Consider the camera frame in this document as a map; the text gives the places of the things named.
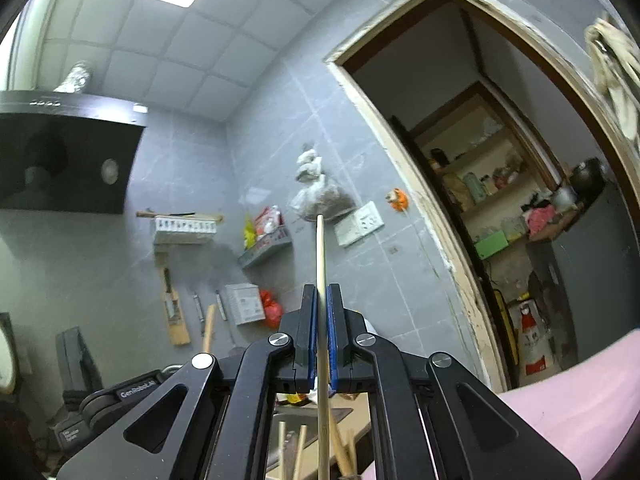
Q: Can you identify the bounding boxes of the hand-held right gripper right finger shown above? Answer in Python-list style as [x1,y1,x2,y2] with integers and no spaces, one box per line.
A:
[327,282,581,480]

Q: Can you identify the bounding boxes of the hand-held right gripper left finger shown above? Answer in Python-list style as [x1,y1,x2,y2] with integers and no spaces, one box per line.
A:
[56,284,321,480]

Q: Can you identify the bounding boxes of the dark bamboo chopstick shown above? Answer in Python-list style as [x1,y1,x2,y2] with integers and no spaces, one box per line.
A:
[201,304,217,356]
[330,427,353,478]

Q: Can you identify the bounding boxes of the red plastic bag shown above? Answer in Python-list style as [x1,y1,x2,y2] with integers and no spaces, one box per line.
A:
[259,289,283,328]

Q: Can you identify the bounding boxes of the group of wooden chopsticks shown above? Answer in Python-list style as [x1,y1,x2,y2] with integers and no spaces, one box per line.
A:
[267,392,371,471]

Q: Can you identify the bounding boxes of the round beige disc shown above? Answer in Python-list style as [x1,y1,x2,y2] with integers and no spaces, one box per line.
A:
[0,312,21,396]

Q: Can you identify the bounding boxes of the hanging metal spatula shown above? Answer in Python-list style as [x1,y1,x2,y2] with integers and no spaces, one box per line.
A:
[192,292,207,336]

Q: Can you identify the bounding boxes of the red and white packet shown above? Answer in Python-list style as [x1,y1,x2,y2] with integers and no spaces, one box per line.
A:
[254,205,283,238]

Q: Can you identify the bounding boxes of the hanging clear plastic bags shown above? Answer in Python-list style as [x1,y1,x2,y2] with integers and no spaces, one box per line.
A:
[289,142,358,221]

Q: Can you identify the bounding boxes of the green box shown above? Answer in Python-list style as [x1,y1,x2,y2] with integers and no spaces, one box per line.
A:
[474,232,510,260]

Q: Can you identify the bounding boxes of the pale green jar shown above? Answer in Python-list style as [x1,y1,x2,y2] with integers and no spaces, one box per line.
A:
[462,172,486,203]

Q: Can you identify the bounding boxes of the wooden pantry shelf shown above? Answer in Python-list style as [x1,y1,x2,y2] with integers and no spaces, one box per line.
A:
[410,80,591,261]

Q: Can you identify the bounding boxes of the pink crumpled cloth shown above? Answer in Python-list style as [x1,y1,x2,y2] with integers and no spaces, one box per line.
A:
[526,206,557,236]

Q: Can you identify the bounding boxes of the black range hood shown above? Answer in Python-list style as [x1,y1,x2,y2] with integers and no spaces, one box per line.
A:
[0,91,148,216]

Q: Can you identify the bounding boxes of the pink floral table cloth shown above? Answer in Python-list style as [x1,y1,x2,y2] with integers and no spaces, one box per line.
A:
[360,327,640,480]

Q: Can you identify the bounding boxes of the grey cabinet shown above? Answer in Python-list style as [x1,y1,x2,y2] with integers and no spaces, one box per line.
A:
[527,180,640,391]

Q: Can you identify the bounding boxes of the small metal pot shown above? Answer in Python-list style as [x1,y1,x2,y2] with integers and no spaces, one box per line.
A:
[551,185,576,211]

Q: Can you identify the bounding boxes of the black cooking pot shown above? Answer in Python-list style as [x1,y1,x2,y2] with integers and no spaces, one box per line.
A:
[570,157,606,196]

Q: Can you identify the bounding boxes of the white wall box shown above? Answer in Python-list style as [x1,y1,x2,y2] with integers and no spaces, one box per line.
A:
[223,284,266,326]

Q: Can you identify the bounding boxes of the wooden wall board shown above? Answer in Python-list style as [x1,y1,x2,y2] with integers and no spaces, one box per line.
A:
[157,252,192,347]

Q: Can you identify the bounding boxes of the grey wall shelf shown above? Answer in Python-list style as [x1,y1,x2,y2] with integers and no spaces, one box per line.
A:
[237,232,293,268]

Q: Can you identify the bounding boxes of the white wall socket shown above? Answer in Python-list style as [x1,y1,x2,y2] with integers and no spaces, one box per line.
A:
[334,201,385,247]

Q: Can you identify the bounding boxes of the worn wooden door frame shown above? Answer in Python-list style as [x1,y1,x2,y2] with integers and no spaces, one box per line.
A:
[324,0,640,391]

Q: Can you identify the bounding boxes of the white slotted wall rack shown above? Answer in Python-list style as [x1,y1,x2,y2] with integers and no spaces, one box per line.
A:
[152,215,221,246]

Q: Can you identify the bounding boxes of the foil exhaust duct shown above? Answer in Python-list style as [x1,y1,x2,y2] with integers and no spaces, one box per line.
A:
[52,60,93,95]

